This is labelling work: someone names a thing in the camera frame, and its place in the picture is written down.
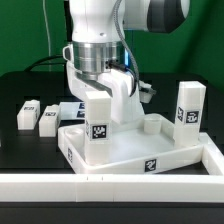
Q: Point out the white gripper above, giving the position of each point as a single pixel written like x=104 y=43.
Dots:
x=124 y=106

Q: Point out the white desk top tray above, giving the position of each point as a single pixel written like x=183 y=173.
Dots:
x=145 y=146

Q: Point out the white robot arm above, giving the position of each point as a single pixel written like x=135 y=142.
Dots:
x=95 y=55

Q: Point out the white fiducial marker plate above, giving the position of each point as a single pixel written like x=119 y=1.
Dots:
x=72 y=110

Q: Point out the white L-shaped obstacle fence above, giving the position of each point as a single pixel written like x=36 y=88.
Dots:
x=207 y=188

